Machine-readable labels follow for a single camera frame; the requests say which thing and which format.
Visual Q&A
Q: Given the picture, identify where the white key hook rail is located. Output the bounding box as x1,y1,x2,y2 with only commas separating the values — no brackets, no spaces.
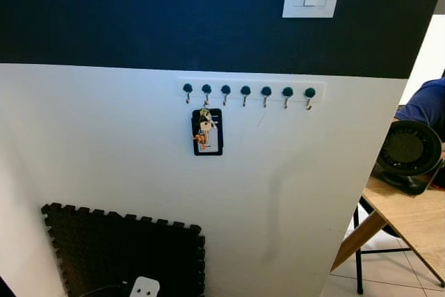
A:
177,78,325,111

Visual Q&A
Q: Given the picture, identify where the wooden table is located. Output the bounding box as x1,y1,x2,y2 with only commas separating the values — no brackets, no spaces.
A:
329,175,445,287

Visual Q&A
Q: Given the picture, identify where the black round fan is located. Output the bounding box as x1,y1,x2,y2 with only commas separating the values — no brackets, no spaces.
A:
372,120,444,195

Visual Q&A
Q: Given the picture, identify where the black metal leg frame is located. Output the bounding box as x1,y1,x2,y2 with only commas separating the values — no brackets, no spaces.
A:
353,198,445,295

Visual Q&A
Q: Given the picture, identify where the black foam puzzle mat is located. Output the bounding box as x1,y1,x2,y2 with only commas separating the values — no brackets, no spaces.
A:
40,203,207,297

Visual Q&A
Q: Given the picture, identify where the seated person in blue shirt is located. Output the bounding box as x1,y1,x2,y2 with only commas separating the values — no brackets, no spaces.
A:
395,71,445,141

